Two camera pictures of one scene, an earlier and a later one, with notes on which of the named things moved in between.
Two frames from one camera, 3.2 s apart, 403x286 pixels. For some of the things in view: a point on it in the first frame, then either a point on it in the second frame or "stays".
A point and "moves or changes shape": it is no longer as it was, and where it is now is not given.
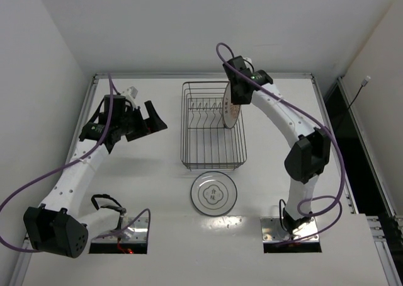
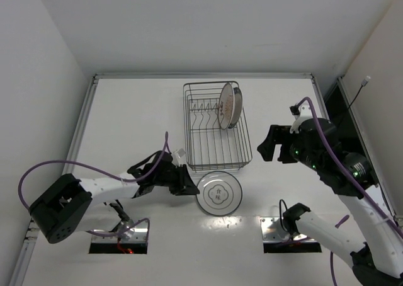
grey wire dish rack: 204,141 stays
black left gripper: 138,126 to 181,179
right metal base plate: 272,231 stays
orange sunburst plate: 231,111 moves or changes shape
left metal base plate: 131,229 stays
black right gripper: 240,96 to 281,143
